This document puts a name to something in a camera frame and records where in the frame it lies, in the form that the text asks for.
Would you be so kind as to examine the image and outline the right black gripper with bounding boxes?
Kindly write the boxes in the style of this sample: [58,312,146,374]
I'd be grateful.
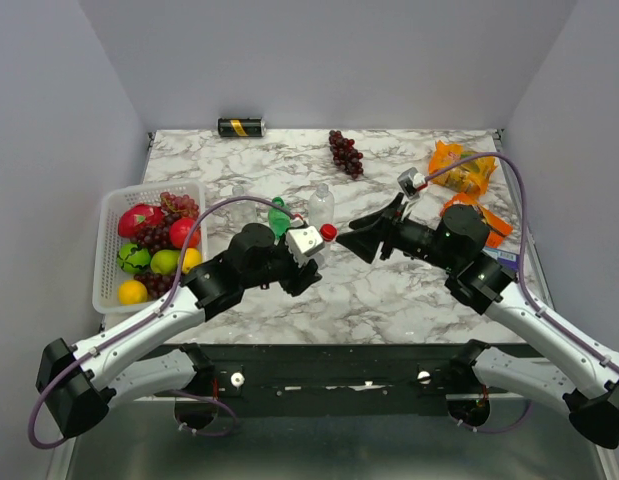
[335,192,459,272]

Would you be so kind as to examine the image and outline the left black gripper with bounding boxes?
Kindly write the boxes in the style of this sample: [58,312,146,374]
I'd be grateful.
[242,228,323,298]

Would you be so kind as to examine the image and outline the clear bottle red cap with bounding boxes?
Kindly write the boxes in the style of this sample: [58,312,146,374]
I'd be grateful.
[315,234,337,268]

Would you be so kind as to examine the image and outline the clear bottle blue cap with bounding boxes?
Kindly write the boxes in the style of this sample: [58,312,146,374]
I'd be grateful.
[308,183,335,229]

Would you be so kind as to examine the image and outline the green plastic bottle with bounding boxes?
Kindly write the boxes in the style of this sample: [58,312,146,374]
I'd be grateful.
[267,197,291,240]

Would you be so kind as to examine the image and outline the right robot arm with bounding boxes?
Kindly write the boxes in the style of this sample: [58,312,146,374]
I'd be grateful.
[337,196,619,449]

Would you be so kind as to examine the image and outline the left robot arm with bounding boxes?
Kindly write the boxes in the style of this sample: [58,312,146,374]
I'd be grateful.
[34,223,324,439]

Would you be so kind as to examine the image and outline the dark grapes on table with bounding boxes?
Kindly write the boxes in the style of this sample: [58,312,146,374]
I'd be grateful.
[328,130,364,180]

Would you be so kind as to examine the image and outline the orange snack bag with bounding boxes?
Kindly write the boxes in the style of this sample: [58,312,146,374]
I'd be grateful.
[428,141,497,198]

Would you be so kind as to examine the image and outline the yellow lemon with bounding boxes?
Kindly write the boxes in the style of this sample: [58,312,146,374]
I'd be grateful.
[182,248,203,274]

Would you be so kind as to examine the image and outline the orange razor package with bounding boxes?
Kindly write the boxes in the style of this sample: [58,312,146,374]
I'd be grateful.
[440,192,513,248]

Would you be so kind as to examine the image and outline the red apple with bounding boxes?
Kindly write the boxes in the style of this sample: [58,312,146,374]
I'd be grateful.
[169,217,201,249]

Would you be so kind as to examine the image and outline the purple small box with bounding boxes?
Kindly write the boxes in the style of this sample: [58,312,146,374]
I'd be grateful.
[495,250,519,270]

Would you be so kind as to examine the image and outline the green pear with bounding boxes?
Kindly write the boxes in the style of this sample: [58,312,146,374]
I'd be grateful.
[150,249,180,275]

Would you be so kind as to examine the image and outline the basket grapes lower bunch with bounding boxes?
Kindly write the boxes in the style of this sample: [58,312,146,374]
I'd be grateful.
[134,271,176,300]

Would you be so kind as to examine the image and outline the basket grapes bunch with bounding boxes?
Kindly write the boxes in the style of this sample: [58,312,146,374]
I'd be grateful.
[130,192,200,255]
[134,271,176,300]

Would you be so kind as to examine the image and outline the basket grapes upper bunch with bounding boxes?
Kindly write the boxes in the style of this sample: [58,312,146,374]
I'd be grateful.
[130,192,200,255]

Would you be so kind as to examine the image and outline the black gold battery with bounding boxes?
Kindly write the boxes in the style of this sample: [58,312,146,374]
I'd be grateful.
[217,118,266,138]

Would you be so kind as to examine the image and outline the green watermelon toy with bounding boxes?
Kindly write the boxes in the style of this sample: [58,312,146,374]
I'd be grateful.
[116,243,151,274]

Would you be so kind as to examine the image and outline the orange fruit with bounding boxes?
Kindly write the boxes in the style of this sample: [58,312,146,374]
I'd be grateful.
[117,280,149,305]

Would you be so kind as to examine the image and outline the red dragon fruit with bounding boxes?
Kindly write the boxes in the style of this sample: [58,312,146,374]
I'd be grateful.
[117,204,164,238]

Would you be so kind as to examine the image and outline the white plastic basket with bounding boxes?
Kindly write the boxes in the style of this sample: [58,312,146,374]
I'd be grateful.
[92,179,206,314]

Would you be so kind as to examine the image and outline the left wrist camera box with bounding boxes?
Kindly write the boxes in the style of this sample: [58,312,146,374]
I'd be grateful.
[285,226,322,266]

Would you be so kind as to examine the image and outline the black mounting rail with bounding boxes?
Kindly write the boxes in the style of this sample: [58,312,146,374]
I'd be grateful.
[186,342,498,419]

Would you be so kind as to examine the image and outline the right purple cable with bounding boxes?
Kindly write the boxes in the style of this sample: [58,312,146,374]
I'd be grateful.
[423,152,619,381]

